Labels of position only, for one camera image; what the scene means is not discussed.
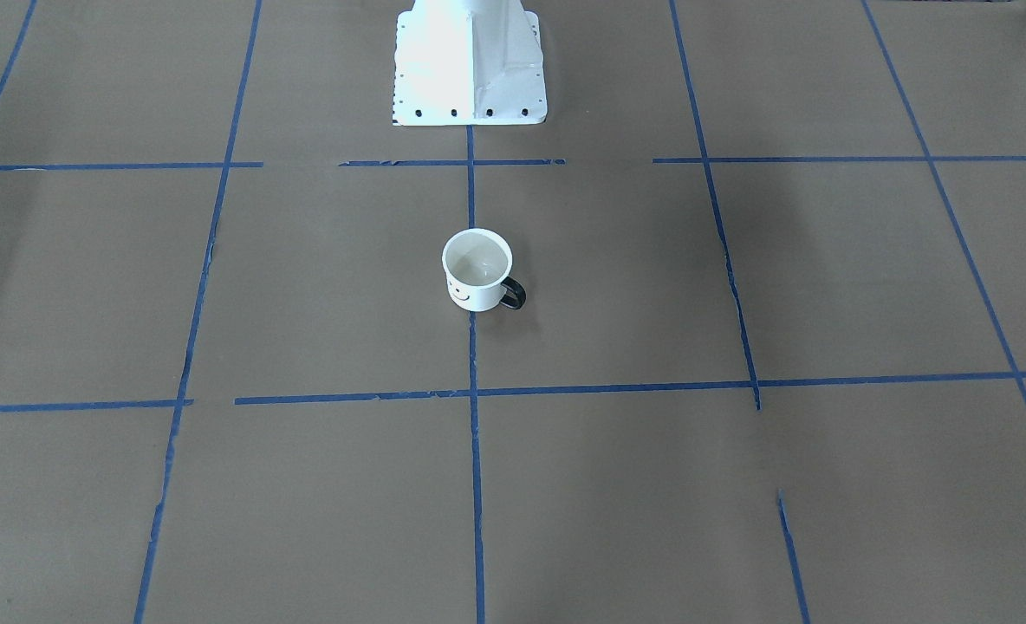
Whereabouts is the white smiley face mug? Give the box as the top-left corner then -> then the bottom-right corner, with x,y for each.
441,228 -> 528,313

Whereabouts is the brown paper table cover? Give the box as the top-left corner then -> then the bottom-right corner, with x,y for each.
0,1 -> 1026,623

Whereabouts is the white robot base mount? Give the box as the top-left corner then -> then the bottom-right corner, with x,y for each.
392,1 -> 549,127

